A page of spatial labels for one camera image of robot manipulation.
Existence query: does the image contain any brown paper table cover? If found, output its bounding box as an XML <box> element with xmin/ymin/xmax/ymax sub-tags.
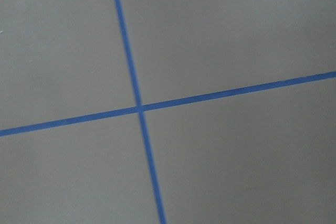
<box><xmin>1</xmin><ymin>0</ymin><xmax>335</xmax><ymax>223</ymax></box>

